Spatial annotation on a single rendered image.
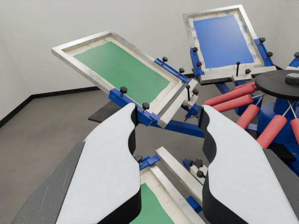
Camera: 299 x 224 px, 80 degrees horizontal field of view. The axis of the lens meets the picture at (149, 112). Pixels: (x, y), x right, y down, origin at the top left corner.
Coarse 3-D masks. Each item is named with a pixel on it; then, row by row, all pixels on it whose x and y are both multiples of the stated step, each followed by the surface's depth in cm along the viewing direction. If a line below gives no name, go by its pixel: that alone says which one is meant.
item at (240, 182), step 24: (216, 120) 10; (216, 144) 8; (240, 144) 8; (216, 168) 7; (240, 168) 7; (264, 168) 7; (216, 192) 6; (240, 192) 6; (264, 192) 6; (216, 216) 7; (240, 216) 6; (264, 216) 6; (288, 216) 6
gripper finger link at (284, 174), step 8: (264, 152) 8; (272, 152) 8; (272, 160) 8; (280, 160) 8; (272, 168) 7; (280, 168) 7; (288, 168) 7; (280, 176) 7; (288, 176) 7; (296, 176) 7; (280, 184) 7; (288, 184) 7; (296, 184) 7; (288, 192) 6; (296, 192) 6; (288, 200) 6; (296, 200) 6; (296, 208) 6; (296, 216) 6
